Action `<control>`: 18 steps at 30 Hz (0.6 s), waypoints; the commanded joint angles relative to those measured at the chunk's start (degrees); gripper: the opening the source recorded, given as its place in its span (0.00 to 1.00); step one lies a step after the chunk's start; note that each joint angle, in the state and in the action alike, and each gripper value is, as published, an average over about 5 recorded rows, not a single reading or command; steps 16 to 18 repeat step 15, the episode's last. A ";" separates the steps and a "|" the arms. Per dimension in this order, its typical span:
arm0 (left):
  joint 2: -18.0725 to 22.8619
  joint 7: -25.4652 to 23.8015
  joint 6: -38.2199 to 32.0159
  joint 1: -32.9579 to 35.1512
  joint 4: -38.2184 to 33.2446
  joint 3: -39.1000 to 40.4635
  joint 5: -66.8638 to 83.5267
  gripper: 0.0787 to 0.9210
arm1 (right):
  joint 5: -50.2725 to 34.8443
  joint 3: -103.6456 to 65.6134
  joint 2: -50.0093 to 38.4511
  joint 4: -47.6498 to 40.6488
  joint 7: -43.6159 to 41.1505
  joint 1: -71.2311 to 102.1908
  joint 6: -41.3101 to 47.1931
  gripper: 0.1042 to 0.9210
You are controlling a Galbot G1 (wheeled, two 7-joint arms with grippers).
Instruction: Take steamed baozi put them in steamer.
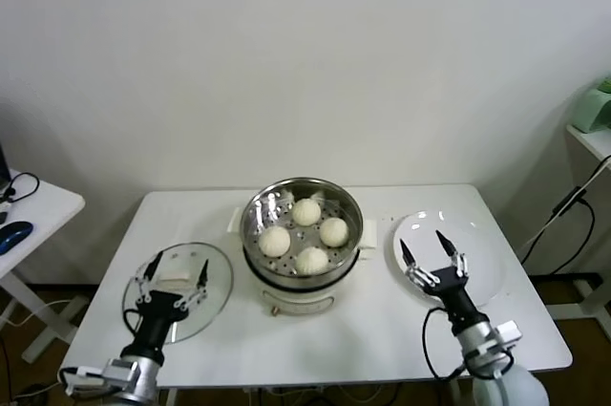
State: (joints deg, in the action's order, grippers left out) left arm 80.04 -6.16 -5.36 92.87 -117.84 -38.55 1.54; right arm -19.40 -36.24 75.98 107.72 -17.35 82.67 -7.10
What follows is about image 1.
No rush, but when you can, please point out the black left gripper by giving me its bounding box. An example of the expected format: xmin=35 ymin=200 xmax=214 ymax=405
xmin=119 ymin=250 xmax=211 ymax=362

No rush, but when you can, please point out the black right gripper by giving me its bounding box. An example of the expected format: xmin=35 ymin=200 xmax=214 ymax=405
xmin=398 ymin=229 xmax=489 ymax=331

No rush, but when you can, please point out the white steamed baozi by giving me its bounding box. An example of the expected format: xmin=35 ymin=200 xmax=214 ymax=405
xmin=318 ymin=217 xmax=350 ymax=248
xmin=291 ymin=198 xmax=322 ymax=226
xmin=295 ymin=246 xmax=330 ymax=276
xmin=259 ymin=225 xmax=292 ymax=257

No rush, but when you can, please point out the stainless steel steamer basket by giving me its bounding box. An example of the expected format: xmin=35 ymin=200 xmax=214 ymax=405
xmin=240 ymin=177 xmax=366 ymax=283

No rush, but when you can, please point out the glass pot lid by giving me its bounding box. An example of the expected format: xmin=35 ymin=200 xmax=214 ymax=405
xmin=122 ymin=241 xmax=236 ymax=343

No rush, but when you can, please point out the white round plate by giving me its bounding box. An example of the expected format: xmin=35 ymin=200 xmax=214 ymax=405
xmin=391 ymin=208 xmax=507 ymax=308

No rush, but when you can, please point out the cream electric cooking pot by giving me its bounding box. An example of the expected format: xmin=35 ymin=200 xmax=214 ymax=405
xmin=229 ymin=207 xmax=380 ymax=317

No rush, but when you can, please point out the white side desk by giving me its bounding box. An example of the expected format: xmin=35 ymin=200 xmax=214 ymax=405
xmin=0 ymin=167 xmax=87 ymax=363

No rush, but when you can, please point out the blue computer mouse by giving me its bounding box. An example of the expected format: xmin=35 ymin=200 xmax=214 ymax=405
xmin=0 ymin=221 xmax=35 ymax=255

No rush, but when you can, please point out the dark laptop screen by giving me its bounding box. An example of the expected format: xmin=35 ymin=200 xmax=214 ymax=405
xmin=0 ymin=140 xmax=13 ymax=190

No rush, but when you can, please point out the pale green appliance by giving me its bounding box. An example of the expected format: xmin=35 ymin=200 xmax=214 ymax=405
xmin=572 ymin=75 xmax=611 ymax=134

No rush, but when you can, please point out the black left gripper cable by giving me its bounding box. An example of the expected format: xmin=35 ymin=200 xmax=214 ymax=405
xmin=122 ymin=308 xmax=144 ymax=335

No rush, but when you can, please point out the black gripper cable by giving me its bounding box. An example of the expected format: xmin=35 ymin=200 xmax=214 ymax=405
xmin=122 ymin=308 xmax=144 ymax=335
xmin=423 ymin=308 xmax=467 ymax=381

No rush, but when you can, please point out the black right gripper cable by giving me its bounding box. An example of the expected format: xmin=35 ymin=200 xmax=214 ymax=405
xmin=423 ymin=308 xmax=467 ymax=381

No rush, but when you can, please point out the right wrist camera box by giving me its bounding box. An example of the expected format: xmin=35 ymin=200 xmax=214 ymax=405
xmin=494 ymin=321 xmax=524 ymax=345

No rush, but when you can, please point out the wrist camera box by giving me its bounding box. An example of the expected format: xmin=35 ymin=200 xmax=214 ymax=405
xmin=63 ymin=366 xmax=107 ymax=396
xmin=494 ymin=321 xmax=524 ymax=345

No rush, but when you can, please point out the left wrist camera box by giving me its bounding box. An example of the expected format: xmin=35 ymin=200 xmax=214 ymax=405
xmin=63 ymin=366 xmax=107 ymax=396

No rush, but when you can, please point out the black power cable with adapter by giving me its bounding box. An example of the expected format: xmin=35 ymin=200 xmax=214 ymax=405
xmin=519 ymin=183 xmax=598 ymax=267

